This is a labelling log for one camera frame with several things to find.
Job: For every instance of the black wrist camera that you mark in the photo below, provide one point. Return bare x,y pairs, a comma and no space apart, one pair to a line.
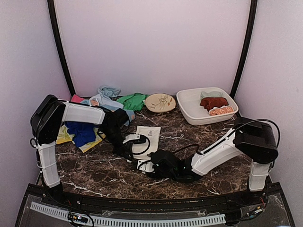
164,160
118,118

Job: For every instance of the small green circuit board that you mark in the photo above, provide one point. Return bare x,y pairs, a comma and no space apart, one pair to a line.
77,218

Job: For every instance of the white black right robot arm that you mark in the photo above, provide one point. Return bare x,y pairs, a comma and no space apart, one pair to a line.
253,138

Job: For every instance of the pink cloth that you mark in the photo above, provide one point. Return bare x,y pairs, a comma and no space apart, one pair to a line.
77,99

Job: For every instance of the light blue dotted towel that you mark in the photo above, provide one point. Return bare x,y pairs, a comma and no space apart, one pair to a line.
106,102

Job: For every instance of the pale green rolled towel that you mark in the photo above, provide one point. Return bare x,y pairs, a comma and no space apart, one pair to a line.
215,94

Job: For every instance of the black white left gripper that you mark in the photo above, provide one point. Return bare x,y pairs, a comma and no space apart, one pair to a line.
127,147

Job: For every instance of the black corner post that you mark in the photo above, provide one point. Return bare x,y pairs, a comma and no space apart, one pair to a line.
59,46
245,48

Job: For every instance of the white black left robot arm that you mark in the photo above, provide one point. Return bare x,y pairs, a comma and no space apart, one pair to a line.
58,121

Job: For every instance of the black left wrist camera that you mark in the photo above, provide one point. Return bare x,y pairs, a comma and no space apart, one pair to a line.
118,118

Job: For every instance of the rust brown rolled towel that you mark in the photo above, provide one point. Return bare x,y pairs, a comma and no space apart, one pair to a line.
211,102

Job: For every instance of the black right corner post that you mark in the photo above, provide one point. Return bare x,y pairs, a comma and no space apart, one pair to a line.
245,48

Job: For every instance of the orange bunny pattern towel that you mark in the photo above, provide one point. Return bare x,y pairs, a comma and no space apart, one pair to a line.
221,110

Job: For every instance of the white plastic tub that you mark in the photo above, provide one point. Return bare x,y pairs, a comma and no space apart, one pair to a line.
201,106

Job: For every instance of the black left corner post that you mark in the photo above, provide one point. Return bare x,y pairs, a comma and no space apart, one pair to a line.
59,46

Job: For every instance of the beige round embroidered cloth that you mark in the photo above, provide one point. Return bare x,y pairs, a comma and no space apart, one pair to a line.
160,103

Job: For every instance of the yellow white cloth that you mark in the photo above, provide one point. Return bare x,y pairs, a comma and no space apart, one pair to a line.
64,137

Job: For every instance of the green cloth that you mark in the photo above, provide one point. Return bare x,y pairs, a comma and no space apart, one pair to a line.
133,102

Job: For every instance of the dark blue towel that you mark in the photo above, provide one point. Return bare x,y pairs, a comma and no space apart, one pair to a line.
83,133

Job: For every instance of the black table front rail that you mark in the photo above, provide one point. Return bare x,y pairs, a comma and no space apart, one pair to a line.
225,203

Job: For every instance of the light blue crumpled cloth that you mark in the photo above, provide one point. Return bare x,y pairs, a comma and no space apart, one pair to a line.
111,92

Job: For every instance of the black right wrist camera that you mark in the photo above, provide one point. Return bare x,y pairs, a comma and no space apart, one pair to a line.
164,160

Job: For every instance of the cream white embroidered towel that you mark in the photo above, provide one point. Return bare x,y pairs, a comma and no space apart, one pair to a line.
153,135

